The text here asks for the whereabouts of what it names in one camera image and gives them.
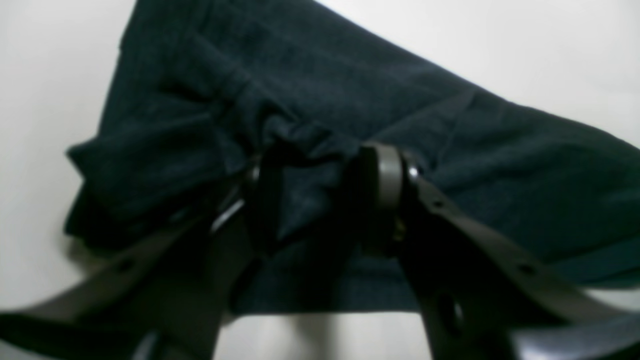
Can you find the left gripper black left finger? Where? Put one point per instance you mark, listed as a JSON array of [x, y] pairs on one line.
[[166, 297]]

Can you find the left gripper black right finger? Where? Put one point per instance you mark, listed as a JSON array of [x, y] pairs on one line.
[[480, 295]]

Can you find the dark navy long-sleeve shirt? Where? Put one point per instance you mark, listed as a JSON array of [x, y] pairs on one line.
[[202, 86]]

